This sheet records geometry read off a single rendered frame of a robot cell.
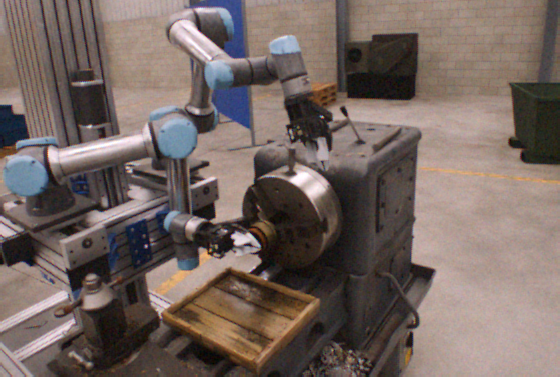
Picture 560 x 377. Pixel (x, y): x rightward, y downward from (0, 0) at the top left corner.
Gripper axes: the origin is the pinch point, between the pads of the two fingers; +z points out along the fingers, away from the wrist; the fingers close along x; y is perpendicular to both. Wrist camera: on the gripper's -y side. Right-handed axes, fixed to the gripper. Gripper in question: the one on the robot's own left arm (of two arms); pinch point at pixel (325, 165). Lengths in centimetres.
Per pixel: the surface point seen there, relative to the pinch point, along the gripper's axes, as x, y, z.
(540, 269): 11, -207, 141
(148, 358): -26, 53, 26
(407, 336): -19, -52, 90
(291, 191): -15.0, -1.0, 5.9
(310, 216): -11.0, -1.0, 14.3
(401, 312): -16, -47, 75
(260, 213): -23.6, 5.6, 9.5
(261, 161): -36.9, -16.9, -2.9
